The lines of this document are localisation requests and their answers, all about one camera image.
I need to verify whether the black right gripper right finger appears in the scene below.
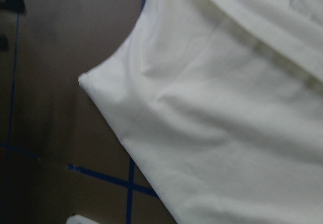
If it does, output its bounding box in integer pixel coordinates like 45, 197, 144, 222
1, 0, 26, 14

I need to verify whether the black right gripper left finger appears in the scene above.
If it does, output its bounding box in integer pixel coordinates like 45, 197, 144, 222
0, 35, 8, 49

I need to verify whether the cream long-sleeve cat shirt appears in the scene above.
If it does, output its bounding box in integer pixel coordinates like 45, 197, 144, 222
78, 0, 322, 223

